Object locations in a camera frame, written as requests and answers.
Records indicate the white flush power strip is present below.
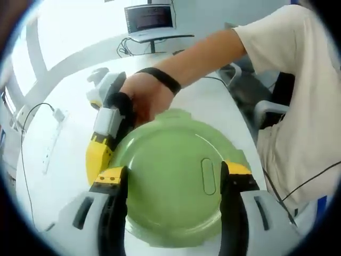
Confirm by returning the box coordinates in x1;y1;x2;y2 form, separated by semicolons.
42;109;69;174

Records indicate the person's right hand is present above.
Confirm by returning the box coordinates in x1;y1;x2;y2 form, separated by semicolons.
118;71;175;129

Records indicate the black wristband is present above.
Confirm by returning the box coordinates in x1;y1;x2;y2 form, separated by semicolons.
135;67;182;95

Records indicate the black charger cable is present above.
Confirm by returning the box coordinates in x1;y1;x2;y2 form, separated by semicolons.
20;102;55;230

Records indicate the white tabletop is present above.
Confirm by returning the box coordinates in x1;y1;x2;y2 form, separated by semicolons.
14;49;267;256

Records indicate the grey and black office chair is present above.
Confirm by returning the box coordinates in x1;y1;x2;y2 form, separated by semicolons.
217;62;296;131

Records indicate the open laptop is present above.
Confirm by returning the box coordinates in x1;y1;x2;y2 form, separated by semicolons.
124;4;195;43

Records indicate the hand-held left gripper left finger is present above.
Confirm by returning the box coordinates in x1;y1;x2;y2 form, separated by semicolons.
50;165;128;256

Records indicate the black laptop stand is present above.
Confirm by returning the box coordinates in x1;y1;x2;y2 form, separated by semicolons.
133;34;195;54

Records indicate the person's beige shirt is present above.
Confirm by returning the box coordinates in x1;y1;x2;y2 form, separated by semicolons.
231;4;341;214

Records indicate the green container lid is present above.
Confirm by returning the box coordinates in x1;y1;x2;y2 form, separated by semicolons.
110;108;253;249

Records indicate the black cable bundle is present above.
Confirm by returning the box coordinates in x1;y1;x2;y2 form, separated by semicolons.
117;36;141;57

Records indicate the white charger plug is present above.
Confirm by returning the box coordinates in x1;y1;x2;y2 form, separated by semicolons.
52;108;66;121

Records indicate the thin black body cable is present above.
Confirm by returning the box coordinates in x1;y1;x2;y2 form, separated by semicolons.
262;159;341;227

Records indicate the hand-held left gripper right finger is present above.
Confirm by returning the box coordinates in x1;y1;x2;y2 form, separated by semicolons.
220;159;302;256

